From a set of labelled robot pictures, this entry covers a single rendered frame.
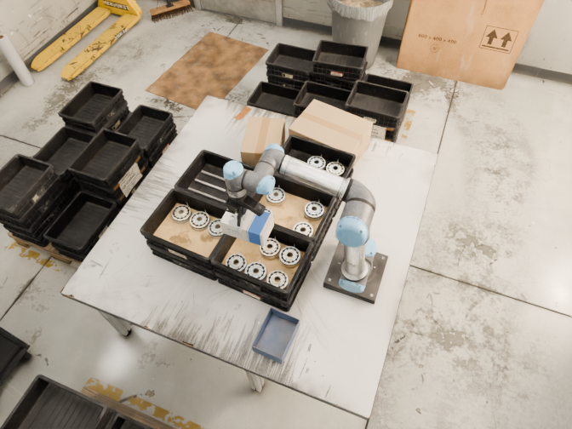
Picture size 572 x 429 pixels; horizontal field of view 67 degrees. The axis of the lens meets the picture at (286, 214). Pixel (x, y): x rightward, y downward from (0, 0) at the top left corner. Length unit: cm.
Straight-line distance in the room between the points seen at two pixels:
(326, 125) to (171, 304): 131
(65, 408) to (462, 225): 273
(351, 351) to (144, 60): 373
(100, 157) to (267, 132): 125
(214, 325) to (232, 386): 71
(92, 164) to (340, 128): 170
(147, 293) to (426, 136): 267
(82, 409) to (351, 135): 197
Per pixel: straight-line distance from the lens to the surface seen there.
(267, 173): 162
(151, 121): 355
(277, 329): 208
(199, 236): 222
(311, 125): 257
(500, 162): 394
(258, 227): 183
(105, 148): 330
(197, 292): 221
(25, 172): 340
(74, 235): 319
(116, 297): 233
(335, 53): 382
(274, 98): 374
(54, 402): 250
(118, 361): 298
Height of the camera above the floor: 266
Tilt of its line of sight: 55 degrees down
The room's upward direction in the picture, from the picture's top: 2 degrees counter-clockwise
